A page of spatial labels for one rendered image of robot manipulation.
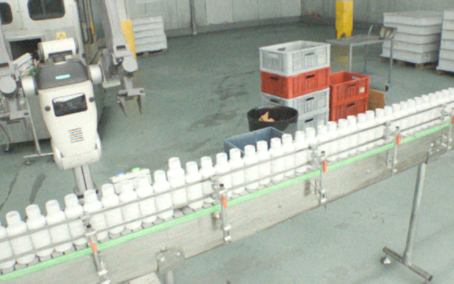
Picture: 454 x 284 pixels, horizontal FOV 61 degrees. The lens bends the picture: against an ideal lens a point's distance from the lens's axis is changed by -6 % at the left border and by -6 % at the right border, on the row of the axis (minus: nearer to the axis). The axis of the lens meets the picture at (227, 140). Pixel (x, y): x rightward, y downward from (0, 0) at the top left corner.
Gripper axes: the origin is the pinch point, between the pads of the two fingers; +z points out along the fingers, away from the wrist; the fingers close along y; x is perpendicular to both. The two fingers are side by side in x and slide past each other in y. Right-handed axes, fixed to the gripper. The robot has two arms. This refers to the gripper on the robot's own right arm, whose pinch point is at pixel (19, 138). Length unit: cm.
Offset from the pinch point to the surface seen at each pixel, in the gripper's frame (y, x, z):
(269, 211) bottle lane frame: 81, -22, 50
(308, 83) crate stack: 263, 132, -30
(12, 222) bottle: -8.1, -24.9, 29.3
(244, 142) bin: 113, 33, 18
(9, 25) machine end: 23, 295, -186
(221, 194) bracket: 57, -34, 38
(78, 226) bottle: 10.5, -22.9, 35.6
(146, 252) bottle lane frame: 31, -19, 51
